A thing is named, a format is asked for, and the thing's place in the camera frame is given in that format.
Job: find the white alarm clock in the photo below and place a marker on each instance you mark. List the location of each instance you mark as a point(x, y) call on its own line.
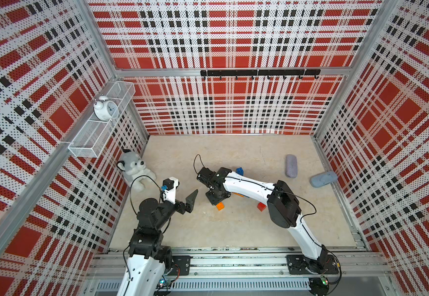
point(105, 109)

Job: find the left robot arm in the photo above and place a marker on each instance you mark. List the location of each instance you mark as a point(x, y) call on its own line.
point(147, 261)

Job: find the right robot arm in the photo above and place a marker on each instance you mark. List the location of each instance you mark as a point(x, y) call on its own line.
point(283, 206)

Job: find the orange lego brick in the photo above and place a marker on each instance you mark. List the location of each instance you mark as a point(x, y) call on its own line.
point(220, 206)

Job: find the blue long lego brick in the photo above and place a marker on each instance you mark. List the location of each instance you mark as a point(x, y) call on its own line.
point(240, 171)

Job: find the blue grey oval case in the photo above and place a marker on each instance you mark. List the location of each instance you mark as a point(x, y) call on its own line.
point(323, 179)

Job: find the grey husky plush toy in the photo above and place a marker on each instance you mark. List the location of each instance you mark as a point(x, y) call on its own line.
point(134, 170)

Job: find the aluminium front rail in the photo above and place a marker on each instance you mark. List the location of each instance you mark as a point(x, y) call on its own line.
point(262, 262)

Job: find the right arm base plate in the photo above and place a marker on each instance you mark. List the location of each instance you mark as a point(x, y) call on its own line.
point(300, 265)

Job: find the white wire mesh shelf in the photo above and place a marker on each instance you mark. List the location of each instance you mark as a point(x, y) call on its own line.
point(93, 136)

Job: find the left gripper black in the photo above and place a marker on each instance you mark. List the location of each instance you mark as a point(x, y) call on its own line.
point(189, 205)

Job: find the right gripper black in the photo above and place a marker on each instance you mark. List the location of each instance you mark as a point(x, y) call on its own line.
point(213, 201)

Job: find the purple grey oval case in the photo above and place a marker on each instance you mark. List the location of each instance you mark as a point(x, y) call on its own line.
point(291, 166)

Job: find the red square lego brick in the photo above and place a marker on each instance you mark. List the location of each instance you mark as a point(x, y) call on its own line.
point(261, 206)

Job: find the black hook rail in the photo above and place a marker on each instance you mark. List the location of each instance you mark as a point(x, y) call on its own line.
point(261, 72)

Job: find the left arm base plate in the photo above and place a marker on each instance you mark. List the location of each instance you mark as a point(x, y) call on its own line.
point(180, 265)

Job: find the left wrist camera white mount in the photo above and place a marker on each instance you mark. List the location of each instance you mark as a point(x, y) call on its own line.
point(169, 189)

